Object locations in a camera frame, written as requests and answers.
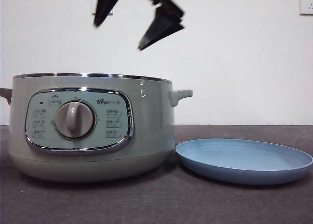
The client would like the white wall socket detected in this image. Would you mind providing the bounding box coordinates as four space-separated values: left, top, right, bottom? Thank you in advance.
91 0 114 16
299 0 313 16

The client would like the blue round plate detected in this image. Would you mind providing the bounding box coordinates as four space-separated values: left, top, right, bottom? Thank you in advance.
175 138 313 186

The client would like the pale green electric steamer pot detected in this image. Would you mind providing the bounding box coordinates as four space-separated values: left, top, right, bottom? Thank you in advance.
0 72 194 184

